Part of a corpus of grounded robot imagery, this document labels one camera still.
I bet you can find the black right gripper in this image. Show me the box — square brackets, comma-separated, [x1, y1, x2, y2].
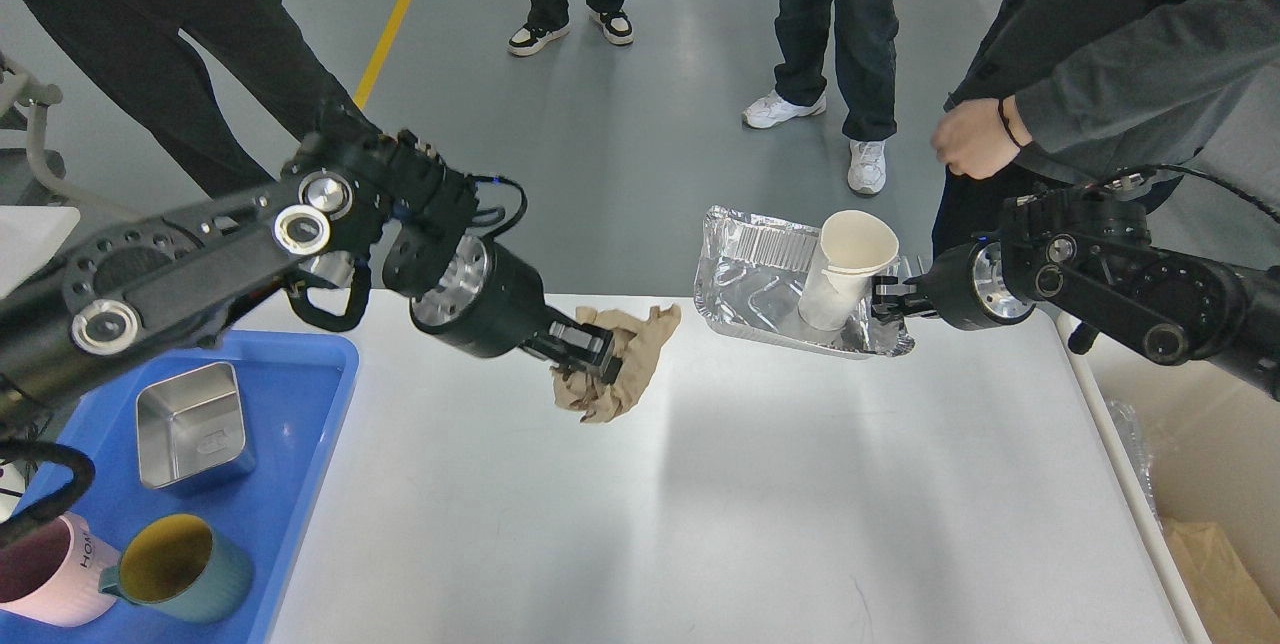
[872, 239, 1036, 332]

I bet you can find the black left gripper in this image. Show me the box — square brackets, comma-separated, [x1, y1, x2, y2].
[410, 236, 622, 385]

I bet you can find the beige paper cup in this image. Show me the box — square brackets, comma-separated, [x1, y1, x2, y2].
[797, 210, 899, 332]

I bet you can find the brown paper napkin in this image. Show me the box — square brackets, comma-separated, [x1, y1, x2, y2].
[550, 305, 682, 424]

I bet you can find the aluminium foil container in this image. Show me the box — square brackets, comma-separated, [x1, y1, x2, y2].
[694, 205, 915, 360]

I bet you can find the stainless steel rectangular tray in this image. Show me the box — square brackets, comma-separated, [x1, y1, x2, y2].
[134, 361, 256, 497]

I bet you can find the teal mug yellow inside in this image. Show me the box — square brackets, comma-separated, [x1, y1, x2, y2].
[99, 513, 253, 624]

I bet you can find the pink ribbed mug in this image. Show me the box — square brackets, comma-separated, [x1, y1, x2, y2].
[1, 512, 122, 629]

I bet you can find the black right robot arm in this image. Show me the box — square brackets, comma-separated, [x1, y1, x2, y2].
[870, 166, 1279, 398]

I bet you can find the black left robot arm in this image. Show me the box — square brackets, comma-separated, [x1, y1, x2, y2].
[1, 108, 622, 545]

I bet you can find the person with white sneakers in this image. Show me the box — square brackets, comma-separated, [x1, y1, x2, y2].
[742, 0, 899, 197]

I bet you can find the white plastic bin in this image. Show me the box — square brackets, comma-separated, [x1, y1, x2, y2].
[1069, 337, 1279, 643]

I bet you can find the person in grey sweater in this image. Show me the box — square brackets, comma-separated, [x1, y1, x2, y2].
[931, 0, 1279, 256]

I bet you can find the brown paper bag in bin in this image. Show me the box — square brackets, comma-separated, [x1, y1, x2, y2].
[1161, 519, 1279, 643]

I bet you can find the white side table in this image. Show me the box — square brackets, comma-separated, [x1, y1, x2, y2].
[1, 205, 81, 298]

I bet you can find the grey wheeled chair base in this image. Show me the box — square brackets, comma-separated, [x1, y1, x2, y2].
[1, 52, 143, 221]

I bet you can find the person in beige top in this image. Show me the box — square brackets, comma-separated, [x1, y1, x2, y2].
[22, 0, 356, 198]

